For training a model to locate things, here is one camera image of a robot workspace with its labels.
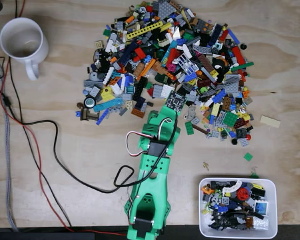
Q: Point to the magenta Lego flower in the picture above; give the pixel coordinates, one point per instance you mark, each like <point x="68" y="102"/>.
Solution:
<point x="172" y="67"/>

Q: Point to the pale yellow Lego plate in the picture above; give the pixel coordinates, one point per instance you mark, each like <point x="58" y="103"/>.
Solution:
<point x="215" y="109"/>

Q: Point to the light grey Lego plate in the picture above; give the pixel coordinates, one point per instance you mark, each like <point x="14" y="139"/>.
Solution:
<point x="243" y="142"/>

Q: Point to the small gold Lego piece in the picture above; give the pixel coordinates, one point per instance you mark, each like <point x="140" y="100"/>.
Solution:
<point x="206" y="165"/>

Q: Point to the black long Lego plate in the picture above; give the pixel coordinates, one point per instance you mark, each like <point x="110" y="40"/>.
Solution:
<point x="140" y="86"/>

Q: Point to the light blue Lego panel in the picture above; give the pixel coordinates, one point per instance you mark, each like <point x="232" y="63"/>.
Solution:
<point x="261" y="208"/>

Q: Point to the green rectangular Lego plate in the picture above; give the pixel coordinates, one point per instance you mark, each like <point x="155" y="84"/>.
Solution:
<point x="189" y="128"/>

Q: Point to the white Lego window frame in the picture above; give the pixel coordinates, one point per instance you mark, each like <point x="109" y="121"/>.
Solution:
<point x="187" y="63"/>

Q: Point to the clear white Lego brick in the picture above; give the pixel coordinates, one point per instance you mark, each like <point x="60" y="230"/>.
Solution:
<point x="261" y="223"/>

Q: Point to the tan Lego tile square print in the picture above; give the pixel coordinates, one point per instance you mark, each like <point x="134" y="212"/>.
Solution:
<point x="99" y="45"/>

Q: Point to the black round Lego stud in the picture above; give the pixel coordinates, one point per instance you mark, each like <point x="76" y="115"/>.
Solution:
<point x="234" y="142"/>

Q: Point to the white ceramic mug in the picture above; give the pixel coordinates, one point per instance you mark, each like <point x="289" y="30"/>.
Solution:
<point x="27" y="60"/>

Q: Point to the white Lego tile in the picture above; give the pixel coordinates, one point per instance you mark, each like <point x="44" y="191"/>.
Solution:
<point x="168" y="91"/>

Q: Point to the small blue Lego clip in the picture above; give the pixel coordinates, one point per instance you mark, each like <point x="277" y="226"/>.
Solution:
<point x="77" y="113"/>

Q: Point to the small green square Lego plate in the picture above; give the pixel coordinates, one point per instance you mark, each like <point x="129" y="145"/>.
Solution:
<point x="248" y="157"/>

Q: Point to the black camera circuit board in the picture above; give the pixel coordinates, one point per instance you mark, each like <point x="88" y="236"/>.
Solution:
<point x="174" y="101"/>

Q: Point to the tan Lego plate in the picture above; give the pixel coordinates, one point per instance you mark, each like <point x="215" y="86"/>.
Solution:
<point x="270" y="121"/>

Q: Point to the brown long Lego plate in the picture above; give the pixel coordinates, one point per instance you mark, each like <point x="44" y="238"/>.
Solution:
<point x="205" y="63"/>

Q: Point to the dark grey Lego wedge plate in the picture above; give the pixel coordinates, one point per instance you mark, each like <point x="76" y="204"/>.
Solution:
<point x="166" y="8"/>

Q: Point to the yellow Lego technic beam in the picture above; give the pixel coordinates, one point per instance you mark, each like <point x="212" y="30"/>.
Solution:
<point x="145" y="29"/>

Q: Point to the large grey Lego plate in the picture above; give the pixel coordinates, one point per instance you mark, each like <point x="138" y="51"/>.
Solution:
<point x="232" y="87"/>

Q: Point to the red Lego gear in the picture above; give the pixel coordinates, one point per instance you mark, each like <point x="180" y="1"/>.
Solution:
<point x="243" y="193"/>

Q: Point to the brown round Lego stud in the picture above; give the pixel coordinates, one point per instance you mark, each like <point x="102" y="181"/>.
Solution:
<point x="79" y="104"/>

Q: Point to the long green Lego plate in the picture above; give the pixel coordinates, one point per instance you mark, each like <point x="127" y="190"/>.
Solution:
<point x="242" y="66"/>

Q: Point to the orange long Lego plate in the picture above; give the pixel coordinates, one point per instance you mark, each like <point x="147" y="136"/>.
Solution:
<point x="146" y="69"/>

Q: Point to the black round Lego piece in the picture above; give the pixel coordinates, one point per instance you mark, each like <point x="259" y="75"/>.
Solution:
<point x="243" y="46"/>

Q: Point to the grey Lego dome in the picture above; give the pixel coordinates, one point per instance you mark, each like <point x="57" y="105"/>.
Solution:
<point x="93" y="77"/>

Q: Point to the black Lego wheel teal hub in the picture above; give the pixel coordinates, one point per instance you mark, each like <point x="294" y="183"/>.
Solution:
<point x="89" y="102"/>

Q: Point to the light blue Lego plate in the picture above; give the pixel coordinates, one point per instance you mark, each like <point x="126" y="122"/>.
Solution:
<point x="107" y="105"/>

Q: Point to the red round Lego stud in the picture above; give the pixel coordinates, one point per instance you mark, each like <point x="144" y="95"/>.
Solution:
<point x="248" y="136"/>

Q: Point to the yellow Lego piece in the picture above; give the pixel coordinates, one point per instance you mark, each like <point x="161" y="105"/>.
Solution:
<point x="106" y="94"/>

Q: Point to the long red Lego brick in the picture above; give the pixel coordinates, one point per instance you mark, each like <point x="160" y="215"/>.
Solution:
<point x="238" y="55"/>

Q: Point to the orange Lego piece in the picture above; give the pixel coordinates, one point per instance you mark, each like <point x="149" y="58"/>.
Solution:
<point x="208" y="190"/>

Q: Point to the grey square Lego plate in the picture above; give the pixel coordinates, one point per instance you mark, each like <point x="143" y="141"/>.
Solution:
<point x="158" y="90"/>

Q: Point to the dark brown Lego piece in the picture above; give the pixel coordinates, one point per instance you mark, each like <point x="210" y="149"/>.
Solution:
<point x="86" y="114"/>

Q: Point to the white plastic bin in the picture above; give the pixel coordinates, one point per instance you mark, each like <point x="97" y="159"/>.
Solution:
<point x="274" y="225"/>

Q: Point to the long blue Lego piece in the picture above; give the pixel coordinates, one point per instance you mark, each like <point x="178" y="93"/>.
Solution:
<point x="233" y="36"/>

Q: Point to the orange brown Lego plate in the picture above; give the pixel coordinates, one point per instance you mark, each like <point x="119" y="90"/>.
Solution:
<point x="138" y="112"/>

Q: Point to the tiny green Lego piece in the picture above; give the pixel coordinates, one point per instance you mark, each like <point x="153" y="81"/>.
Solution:
<point x="254" y="175"/>

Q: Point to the white Lego arch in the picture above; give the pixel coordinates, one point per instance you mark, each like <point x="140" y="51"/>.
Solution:
<point x="231" y="187"/>

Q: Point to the brown Lego bar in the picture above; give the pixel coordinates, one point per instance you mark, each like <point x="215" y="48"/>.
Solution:
<point x="198" y="128"/>

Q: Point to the large green square Lego plate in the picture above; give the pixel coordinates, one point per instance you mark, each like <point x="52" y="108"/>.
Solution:
<point x="231" y="118"/>

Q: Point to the narrow blue Lego plate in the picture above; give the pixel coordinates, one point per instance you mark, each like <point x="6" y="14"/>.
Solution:
<point x="102" y="117"/>

